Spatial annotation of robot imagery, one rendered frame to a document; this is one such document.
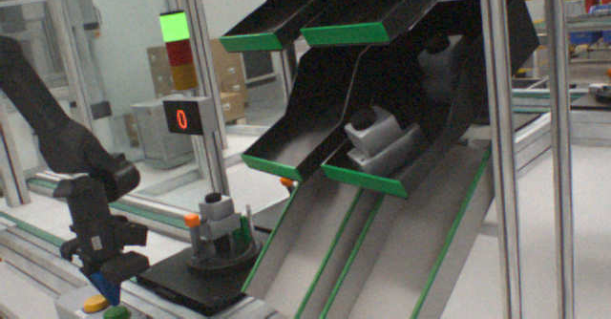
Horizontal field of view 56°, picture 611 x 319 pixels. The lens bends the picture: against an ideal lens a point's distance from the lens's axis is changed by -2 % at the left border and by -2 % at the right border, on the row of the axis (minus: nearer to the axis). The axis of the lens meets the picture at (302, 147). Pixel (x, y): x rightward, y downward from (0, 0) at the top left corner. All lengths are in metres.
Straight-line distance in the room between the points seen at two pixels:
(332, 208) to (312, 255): 0.07
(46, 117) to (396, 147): 0.47
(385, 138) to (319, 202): 0.26
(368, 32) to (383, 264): 0.32
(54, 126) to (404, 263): 0.50
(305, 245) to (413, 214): 0.17
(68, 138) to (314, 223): 0.37
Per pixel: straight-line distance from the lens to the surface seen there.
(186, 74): 1.19
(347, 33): 0.60
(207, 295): 0.96
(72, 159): 0.88
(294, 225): 0.86
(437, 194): 0.76
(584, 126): 1.88
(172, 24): 1.18
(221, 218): 1.02
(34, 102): 0.84
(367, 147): 0.62
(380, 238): 0.77
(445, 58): 0.69
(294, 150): 0.77
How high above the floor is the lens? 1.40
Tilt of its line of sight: 14 degrees down
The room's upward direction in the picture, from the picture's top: 9 degrees counter-clockwise
